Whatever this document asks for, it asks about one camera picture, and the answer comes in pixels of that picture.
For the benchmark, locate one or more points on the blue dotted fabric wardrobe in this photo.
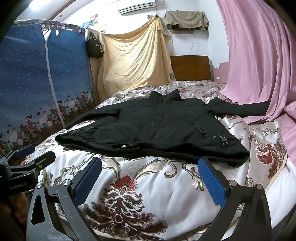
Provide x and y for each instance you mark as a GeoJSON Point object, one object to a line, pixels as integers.
{"type": "Point", "coordinates": [27, 69]}

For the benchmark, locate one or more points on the colourful wall poster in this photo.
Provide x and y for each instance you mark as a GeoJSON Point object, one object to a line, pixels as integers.
{"type": "Point", "coordinates": [92, 19]}

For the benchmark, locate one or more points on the black padded jacket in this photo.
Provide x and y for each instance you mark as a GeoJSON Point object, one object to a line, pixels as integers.
{"type": "Point", "coordinates": [150, 125]}

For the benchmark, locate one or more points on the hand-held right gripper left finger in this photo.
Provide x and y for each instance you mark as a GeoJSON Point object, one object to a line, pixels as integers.
{"type": "Point", "coordinates": [89, 178]}

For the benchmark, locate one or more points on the wooden headboard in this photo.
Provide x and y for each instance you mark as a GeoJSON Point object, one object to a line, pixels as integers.
{"type": "Point", "coordinates": [192, 68]}

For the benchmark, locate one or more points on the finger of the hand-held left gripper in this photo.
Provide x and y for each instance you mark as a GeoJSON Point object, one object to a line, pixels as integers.
{"type": "Point", "coordinates": [24, 150]}
{"type": "Point", "coordinates": [44, 160]}

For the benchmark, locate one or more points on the floral satin bedspread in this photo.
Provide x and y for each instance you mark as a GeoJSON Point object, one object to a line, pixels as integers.
{"type": "Point", "coordinates": [143, 185]}

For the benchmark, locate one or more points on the person's left hand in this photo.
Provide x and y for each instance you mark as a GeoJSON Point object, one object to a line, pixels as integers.
{"type": "Point", "coordinates": [19, 201]}

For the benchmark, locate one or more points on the pink curtain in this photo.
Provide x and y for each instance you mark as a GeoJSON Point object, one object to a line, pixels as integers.
{"type": "Point", "coordinates": [254, 58]}

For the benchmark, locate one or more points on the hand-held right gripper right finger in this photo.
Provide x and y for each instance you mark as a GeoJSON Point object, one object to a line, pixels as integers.
{"type": "Point", "coordinates": [212, 183]}

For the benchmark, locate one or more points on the brown wooden board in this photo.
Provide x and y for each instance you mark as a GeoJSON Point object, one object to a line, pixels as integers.
{"type": "Point", "coordinates": [93, 69]}

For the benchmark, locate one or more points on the black tote bag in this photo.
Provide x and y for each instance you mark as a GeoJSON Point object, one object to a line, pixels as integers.
{"type": "Point", "coordinates": [93, 47]}

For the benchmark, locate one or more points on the beige garment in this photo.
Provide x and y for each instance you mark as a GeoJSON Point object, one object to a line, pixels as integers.
{"type": "Point", "coordinates": [185, 19]}

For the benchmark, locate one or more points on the yellow hanging cloth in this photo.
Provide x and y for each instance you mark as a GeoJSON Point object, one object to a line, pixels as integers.
{"type": "Point", "coordinates": [129, 58]}

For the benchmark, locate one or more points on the white air conditioner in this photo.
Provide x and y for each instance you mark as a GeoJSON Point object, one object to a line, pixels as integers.
{"type": "Point", "coordinates": [138, 8]}

